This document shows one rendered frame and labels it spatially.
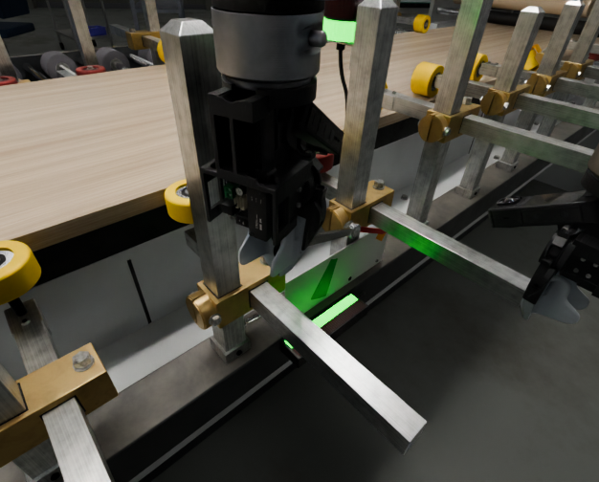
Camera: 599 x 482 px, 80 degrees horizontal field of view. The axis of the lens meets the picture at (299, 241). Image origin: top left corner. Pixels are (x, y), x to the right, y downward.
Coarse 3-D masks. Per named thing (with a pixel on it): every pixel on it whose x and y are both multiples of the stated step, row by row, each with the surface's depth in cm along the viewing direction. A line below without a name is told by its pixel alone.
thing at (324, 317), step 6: (342, 300) 65; (348, 300) 65; (354, 300) 65; (336, 306) 64; (342, 306) 64; (348, 306) 64; (324, 312) 62; (330, 312) 62; (336, 312) 62; (318, 318) 61; (324, 318) 61; (330, 318) 61; (318, 324) 60
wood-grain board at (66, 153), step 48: (432, 48) 156; (480, 48) 160; (0, 96) 86; (48, 96) 87; (96, 96) 88; (144, 96) 90; (336, 96) 96; (0, 144) 65; (48, 144) 66; (96, 144) 66; (144, 144) 67; (0, 192) 52; (48, 192) 53; (96, 192) 53; (144, 192) 54; (0, 240) 44; (48, 240) 47
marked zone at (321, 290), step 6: (336, 258) 60; (330, 264) 60; (330, 270) 61; (324, 276) 61; (330, 276) 62; (324, 282) 62; (318, 288) 61; (324, 288) 63; (318, 294) 62; (324, 294) 64
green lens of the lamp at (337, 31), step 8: (328, 24) 45; (336, 24) 45; (344, 24) 44; (352, 24) 44; (328, 32) 46; (336, 32) 45; (344, 32) 45; (352, 32) 45; (336, 40) 46; (344, 40) 46; (352, 40) 46
